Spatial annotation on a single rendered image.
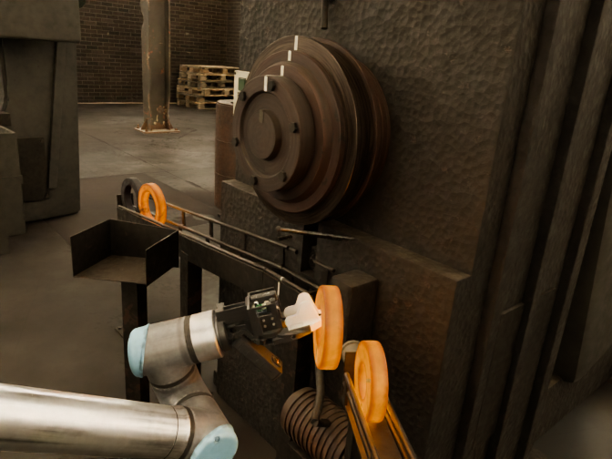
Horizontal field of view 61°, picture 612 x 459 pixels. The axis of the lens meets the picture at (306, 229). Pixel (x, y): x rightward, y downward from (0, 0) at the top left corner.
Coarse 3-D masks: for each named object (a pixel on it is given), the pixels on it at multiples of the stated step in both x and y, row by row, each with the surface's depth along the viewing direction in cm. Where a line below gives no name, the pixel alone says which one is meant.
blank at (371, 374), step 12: (360, 348) 106; (372, 348) 100; (360, 360) 105; (372, 360) 98; (384, 360) 98; (360, 372) 106; (372, 372) 96; (384, 372) 96; (360, 384) 106; (372, 384) 96; (384, 384) 96; (360, 396) 104; (372, 396) 95; (384, 396) 96; (372, 408) 96; (384, 408) 96; (372, 420) 98
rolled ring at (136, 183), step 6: (126, 180) 224; (132, 180) 220; (138, 180) 221; (126, 186) 225; (132, 186) 220; (138, 186) 219; (126, 192) 229; (138, 192) 218; (126, 198) 229; (126, 204) 229; (132, 204) 231; (126, 210) 229; (138, 210) 220
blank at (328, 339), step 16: (320, 288) 99; (336, 288) 97; (320, 304) 98; (336, 304) 93; (336, 320) 91; (320, 336) 101; (336, 336) 91; (320, 352) 95; (336, 352) 92; (320, 368) 95
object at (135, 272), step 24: (72, 240) 162; (96, 240) 173; (120, 240) 181; (144, 240) 178; (168, 240) 168; (72, 264) 164; (96, 264) 175; (120, 264) 174; (144, 264) 174; (168, 264) 171; (144, 288) 173; (144, 312) 176; (144, 384) 184
